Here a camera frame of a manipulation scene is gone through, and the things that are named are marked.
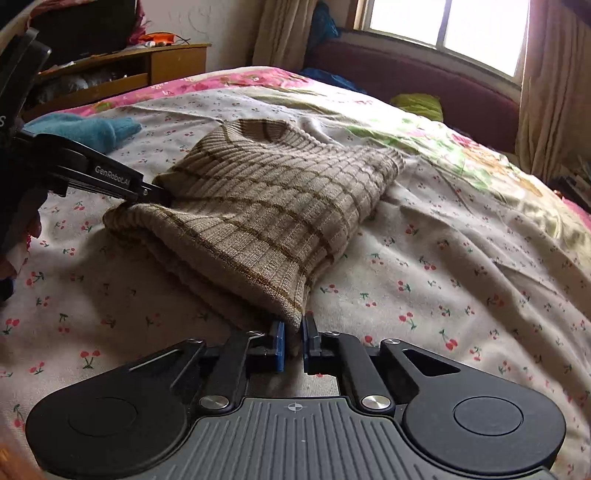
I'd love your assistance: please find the wooden cabinet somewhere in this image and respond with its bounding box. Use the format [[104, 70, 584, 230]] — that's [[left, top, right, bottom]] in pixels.
[[22, 43, 212, 121]]

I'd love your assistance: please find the window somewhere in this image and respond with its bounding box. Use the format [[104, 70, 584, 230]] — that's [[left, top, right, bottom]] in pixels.
[[355, 0, 533, 80]]

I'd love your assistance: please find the beige striped ribbed sweater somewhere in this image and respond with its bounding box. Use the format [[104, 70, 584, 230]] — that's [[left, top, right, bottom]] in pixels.
[[102, 119, 406, 331]]

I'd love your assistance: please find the black television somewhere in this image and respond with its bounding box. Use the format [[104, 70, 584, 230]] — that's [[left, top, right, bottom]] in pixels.
[[28, 0, 139, 62]]

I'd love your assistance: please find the teal knit sweater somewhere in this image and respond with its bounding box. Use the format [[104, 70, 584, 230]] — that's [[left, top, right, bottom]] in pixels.
[[23, 113, 142, 154]]

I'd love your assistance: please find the pink floral cloth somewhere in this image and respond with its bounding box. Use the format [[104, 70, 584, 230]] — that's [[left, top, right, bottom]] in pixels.
[[32, 0, 147, 47]]

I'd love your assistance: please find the blue cloth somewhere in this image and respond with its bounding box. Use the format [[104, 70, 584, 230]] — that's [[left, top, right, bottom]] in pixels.
[[300, 67, 371, 94]]

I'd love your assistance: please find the pale floral quilt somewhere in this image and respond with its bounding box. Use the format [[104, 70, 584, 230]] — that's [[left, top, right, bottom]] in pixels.
[[231, 76, 591, 260]]

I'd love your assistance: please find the beige curtain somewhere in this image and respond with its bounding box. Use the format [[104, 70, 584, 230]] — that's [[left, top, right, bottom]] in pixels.
[[514, 0, 591, 184], [252, 0, 320, 73]]

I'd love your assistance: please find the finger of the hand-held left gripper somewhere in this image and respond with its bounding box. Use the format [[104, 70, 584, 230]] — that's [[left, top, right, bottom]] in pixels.
[[14, 130, 173, 208]]

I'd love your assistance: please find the person's left hand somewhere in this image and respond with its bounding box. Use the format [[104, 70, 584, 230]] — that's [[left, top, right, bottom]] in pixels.
[[0, 210, 44, 283]]

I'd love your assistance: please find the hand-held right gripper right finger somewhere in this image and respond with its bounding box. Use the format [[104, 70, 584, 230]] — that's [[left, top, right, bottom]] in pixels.
[[301, 314, 462, 415]]

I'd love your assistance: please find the cherry print bed sheet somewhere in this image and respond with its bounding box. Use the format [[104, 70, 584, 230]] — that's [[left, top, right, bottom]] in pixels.
[[0, 85, 591, 468]]

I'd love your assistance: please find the orange toy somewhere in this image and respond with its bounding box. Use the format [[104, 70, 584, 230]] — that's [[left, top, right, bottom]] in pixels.
[[137, 31, 179, 47]]

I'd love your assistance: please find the green cloth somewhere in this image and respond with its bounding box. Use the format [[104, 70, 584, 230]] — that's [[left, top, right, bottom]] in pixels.
[[390, 93, 444, 121]]

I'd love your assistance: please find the maroon headboard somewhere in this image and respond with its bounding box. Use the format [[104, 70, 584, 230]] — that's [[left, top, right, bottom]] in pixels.
[[304, 39, 522, 154]]

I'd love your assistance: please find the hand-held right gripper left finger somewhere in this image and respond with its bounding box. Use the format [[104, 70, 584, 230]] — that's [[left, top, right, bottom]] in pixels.
[[129, 321, 286, 415]]

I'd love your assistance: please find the pink floral bed sheet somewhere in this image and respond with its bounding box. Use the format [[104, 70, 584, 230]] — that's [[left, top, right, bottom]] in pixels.
[[65, 65, 315, 117]]

